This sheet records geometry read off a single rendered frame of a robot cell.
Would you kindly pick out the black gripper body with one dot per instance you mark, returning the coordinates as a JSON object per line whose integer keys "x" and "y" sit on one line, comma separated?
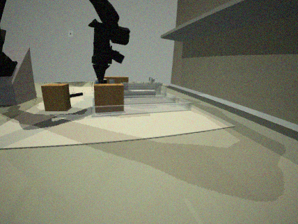
{"x": 100, "y": 52}

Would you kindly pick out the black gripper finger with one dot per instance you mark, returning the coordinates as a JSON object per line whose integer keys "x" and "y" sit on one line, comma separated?
{"x": 100, "y": 71}

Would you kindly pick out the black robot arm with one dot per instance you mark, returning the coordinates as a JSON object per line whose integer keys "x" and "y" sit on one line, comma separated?
{"x": 107, "y": 30}

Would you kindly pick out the tan rectangular block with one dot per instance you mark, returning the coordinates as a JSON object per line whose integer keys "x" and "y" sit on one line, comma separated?
{"x": 109, "y": 94}

